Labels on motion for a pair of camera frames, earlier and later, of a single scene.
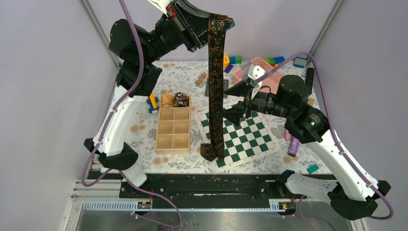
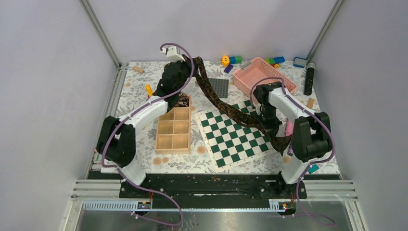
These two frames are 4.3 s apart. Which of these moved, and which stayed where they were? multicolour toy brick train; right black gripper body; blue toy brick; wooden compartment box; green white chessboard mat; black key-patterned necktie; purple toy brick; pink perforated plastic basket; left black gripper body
Moved: left black gripper body; black key-patterned necktie; right black gripper body
Stayed: wooden compartment box; blue toy brick; multicolour toy brick train; purple toy brick; pink perforated plastic basket; green white chessboard mat
